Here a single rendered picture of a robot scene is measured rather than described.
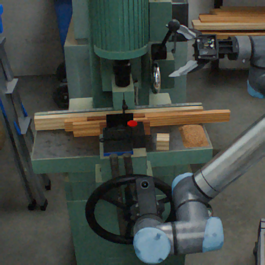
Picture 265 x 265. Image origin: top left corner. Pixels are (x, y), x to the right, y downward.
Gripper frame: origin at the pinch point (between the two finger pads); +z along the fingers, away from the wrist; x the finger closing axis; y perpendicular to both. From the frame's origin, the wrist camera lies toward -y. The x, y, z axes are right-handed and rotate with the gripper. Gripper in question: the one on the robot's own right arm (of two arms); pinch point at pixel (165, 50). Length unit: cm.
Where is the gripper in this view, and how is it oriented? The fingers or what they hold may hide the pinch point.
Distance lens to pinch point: 132.4
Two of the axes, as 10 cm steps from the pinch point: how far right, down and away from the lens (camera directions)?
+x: 0.5, 10.0, 0.2
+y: 0.5, 0.2, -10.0
